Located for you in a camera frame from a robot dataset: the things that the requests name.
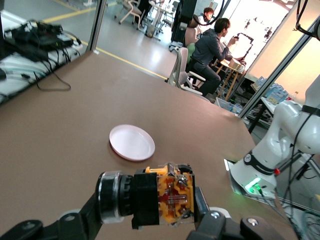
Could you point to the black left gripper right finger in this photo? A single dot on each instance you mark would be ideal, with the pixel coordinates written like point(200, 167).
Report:
point(217, 227)

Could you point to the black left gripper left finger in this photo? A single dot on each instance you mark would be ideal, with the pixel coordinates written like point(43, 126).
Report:
point(62, 230)

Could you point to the orange push-button switch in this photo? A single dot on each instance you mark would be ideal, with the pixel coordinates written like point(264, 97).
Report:
point(145, 197)

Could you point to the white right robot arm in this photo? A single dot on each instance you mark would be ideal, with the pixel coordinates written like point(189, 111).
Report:
point(282, 125)

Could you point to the pale pink round plate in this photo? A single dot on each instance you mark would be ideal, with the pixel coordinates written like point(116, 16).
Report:
point(131, 142)

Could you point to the clear storage bin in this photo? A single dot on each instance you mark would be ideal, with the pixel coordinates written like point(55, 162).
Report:
point(225, 103)

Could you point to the blue and white carton stack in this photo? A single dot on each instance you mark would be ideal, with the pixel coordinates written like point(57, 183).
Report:
point(275, 92)

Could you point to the white side table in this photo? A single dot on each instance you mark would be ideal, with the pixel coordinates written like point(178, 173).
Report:
point(15, 85)

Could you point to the wooden stool table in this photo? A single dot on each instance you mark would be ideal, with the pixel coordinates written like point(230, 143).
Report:
point(225, 63)

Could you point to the small cardboard box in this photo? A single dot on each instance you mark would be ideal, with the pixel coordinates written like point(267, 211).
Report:
point(236, 64)

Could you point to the white office chair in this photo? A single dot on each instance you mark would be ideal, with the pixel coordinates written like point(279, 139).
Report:
point(182, 62)

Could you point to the man in grey hoodie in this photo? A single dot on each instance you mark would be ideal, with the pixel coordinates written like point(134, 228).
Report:
point(207, 47)

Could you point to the dark-haired person in white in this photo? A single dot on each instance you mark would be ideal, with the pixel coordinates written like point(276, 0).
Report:
point(208, 12)

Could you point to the black machine column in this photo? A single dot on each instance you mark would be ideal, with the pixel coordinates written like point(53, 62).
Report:
point(185, 12)

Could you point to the pale office chair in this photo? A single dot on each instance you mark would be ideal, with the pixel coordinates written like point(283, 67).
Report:
point(132, 10)

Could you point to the aluminium frame post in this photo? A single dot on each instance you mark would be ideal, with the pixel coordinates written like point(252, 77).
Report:
point(276, 73)
point(97, 25)

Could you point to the black articulated frame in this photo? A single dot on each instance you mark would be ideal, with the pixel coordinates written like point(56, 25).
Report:
point(245, 35)

